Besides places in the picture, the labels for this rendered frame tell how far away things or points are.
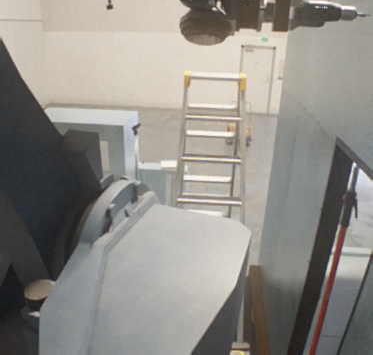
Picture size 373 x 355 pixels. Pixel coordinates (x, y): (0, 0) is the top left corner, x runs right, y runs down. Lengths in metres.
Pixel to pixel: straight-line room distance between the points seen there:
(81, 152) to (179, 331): 0.38
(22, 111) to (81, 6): 11.50
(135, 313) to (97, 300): 0.08
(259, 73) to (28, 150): 10.82
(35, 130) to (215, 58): 10.66
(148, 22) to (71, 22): 2.58
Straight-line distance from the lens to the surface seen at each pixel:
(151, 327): 0.59
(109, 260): 0.68
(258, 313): 3.39
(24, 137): 0.67
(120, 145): 3.78
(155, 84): 11.55
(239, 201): 1.88
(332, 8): 1.18
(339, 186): 1.78
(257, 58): 11.28
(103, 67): 11.94
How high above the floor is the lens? 2.56
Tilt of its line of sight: 23 degrees down
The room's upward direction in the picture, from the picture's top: 2 degrees clockwise
